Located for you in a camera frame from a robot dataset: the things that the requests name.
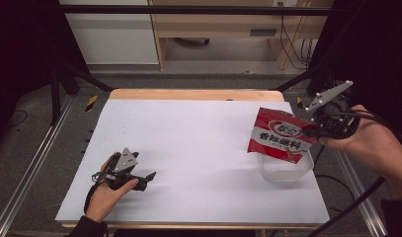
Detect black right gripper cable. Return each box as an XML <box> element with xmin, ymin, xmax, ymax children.
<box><xmin>305</xmin><ymin>108</ymin><xmax>402</xmax><ymax>237</ymax></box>

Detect person's right hand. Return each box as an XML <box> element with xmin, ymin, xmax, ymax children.
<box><xmin>318</xmin><ymin>104</ymin><xmax>402</xmax><ymax>196</ymax></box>

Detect person's left hand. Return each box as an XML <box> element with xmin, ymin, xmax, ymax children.
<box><xmin>84</xmin><ymin>153</ymin><xmax>140</xmax><ymax>224</ymax></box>

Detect wooden table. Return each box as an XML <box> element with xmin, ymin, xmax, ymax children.
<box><xmin>54</xmin><ymin>88</ymin><xmax>331</xmax><ymax>231</ymax></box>

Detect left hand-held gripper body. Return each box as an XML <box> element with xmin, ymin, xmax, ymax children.
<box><xmin>95</xmin><ymin>147</ymin><xmax>149</xmax><ymax>193</ymax></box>

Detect black curtain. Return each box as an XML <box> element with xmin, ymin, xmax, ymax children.
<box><xmin>310</xmin><ymin>0</ymin><xmax>402</xmax><ymax>156</ymax></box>
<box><xmin>0</xmin><ymin>0</ymin><xmax>89</xmax><ymax>152</ymax></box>

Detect clear plastic container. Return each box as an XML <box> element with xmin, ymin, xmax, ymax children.
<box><xmin>259</xmin><ymin>148</ymin><xmax>315</xmax><ymax>184</ymax></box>

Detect white cabinet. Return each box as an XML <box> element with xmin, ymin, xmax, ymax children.
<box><xmin>57</xmin><ymin>0</ymin><xmax>160</xmax><ymax>66</ymax></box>

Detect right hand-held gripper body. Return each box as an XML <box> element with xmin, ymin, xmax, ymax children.
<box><xmin>304</xmin><ymin>80</ymin><xmax>362</xmax><ymax>140</ymax></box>

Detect black horizontal frame bar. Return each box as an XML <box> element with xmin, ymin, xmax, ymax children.
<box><xmin>56</xmin><ymin>5</ymin><xmax>332</xmax><ymax>17</ymax></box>

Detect white table mat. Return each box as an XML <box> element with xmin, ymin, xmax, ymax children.
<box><xmin>54</xmin><ymin>98</ymin><xmax>331</xmax><ymax>225</ymax></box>

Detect black hanging desk cables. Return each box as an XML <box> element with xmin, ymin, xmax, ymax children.
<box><xmin>278</xmin><ymin>2</ymin><xmax>314</xmax><ymax>71</ymax></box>

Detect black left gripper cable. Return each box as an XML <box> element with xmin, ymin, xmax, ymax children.
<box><xmin>83</xmin><ymin>160</ymin><xmax>119</xmax><ymax>215</ymax></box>

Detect black floor cable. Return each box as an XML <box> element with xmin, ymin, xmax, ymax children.
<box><xmin>313</xmin><ymin>144</ymin><xmax>357</xmax><ymax>214</ymax></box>

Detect black metal stand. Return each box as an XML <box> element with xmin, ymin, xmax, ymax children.
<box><xmin>49</xmin><ymin>61</ymin><xmax>115</xmax><ymax>126</ymax></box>
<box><xmin>273</xmin><ymin>63</ymin><xmax>337</xmax><ymax>100</ymax></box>

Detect red white seasoning packet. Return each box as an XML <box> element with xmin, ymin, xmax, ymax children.
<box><xmin>247</xmin><ymin>107</ymin><xmax>321</xmax><ymax>165</ymax></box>

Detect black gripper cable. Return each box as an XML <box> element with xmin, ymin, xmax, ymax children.
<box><xmin>83</xmin><ymin>160</ymin><xmax>119</xmax><ymax>215</ymax></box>
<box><xmin>305</xmin><ymin>108</ymin><xmax>402</xmax><ymax>237</ymax></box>

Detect yellow black tape strip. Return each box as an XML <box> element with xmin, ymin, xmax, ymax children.
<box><xmin>295</xmin><ymin>96</ymin><xmax>309</xmax><ymax>110</ymax></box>
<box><xmin>85</xmin><ymin>95</ymin><xmax>100</xmax><ymax>113</ymax></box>

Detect aluminium floor rail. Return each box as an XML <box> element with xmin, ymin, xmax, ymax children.
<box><xmin>0</xmin><ymin>94</ymin><xmax>75</xmax><ymax>237</ymax></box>
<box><xmin>333</xmin><ymin>151</ymin><xmax>390</xmax><ymax>237</ymax></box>

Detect light wooden desk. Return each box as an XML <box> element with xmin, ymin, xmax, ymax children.
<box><xmin>148</xmin><ymin>0</ymin><xmax>333</xmax><ymax>71</ymax></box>

